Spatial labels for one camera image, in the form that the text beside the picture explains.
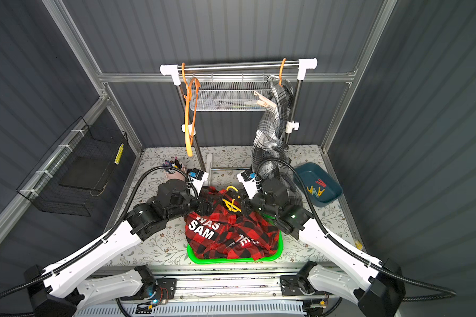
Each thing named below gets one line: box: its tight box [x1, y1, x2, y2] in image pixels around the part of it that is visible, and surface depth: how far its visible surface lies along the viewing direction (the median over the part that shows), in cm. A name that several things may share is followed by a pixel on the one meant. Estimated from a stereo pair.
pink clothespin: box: [253, 91, 278, 109], surface depth 59 cm
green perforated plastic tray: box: [187, 211, 284, 264], surface depth 74 cm
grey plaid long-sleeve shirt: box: [251, 76, 304, 207], surface depth 61 cm
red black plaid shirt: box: [184, 186, 281, 261], surface depth 76 cm
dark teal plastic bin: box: [295, 162, 344, 208], surface depth 103 cm
